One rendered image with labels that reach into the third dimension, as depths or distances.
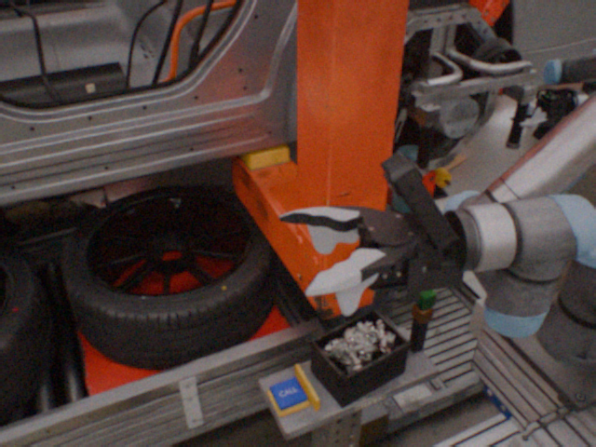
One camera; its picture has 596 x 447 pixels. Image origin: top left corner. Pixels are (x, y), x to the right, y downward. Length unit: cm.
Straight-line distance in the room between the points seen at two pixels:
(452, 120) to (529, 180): 96
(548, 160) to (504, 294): 19
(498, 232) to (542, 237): 5
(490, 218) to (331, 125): 58
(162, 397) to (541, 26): 171
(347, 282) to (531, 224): 22
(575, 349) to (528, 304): 38
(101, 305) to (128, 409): 29
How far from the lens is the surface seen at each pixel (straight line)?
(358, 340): 140
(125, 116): 162
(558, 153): 82
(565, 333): 110
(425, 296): 140
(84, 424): 162
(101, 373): 181
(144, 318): 160
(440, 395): 196
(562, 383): 110
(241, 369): 165
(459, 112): 176
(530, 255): 68
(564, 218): 69
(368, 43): 113
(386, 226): 62
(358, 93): 116
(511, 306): 75
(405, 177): 58
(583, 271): 103
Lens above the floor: 162
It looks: 38 degrees down
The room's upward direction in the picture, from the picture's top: straight up
